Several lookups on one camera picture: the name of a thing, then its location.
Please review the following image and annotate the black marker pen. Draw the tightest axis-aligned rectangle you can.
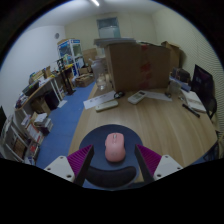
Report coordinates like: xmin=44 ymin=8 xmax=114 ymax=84
xmin=181 ymin=103 xmax=202 ymax=119

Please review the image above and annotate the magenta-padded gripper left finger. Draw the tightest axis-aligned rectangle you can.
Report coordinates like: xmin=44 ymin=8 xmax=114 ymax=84
xmin=43 ymin=144 xmax=95 ymax=187

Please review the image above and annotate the black office chair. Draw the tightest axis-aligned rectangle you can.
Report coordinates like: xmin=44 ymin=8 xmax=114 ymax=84
xmin=191 ymin=64 xmax=218 ymax=120

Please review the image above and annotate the dark blue mouse pad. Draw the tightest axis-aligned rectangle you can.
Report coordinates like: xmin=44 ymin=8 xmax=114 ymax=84
xmin=78 ymin=124 xmax=144 ymax=190

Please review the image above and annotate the black tape roll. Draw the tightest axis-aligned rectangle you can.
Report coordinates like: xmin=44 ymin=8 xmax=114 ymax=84
xmin=113 ymin=90 xmax=126 ymax=100

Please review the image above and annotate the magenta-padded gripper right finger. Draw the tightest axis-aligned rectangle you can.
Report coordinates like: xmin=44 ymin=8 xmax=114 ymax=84
xmin=134 ymin=143 xmax=184 ymax=185

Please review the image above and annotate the white book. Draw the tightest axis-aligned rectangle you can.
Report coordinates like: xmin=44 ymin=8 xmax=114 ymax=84
xmin=181 ymin=89 xmax=208 ymax=114

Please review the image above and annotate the cluttered shelf unit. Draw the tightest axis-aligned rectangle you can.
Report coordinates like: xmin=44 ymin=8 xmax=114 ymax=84
xmin=0 ymin=64 xmax=66 ymax=166

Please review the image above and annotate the low open cardboard box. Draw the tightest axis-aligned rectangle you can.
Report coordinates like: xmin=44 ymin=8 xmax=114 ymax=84
xmin=74 ymin=73 xmax=95 ymax=88

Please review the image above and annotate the blue glass display cabinet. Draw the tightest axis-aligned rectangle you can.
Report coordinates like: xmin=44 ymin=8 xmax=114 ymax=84
xmin=57 ymin=38 xmax=85 ymax=71

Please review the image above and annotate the pink computer mouse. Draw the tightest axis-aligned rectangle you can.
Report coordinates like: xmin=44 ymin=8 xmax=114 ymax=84
xmin=104 ymin=132 xmax=127 ymax=163

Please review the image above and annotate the clear plastic container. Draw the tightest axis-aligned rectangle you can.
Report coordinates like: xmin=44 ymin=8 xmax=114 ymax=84
xmin=168 ymin=79 xmax=183 ymax=96

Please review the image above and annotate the large brown cardboard box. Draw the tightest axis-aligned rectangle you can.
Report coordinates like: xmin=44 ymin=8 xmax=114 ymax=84
xmin=104 ymin=43 xmax=172 ymax=93

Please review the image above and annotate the clear plastic water jug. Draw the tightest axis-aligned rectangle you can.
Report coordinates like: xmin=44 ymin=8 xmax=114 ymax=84
xmin=90 ymin=58 xmax=108 ymax=91

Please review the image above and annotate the tall open cardboard box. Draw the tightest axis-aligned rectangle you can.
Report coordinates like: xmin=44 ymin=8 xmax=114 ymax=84
xmin=160 ymin=40 xmax=181 ymax=69

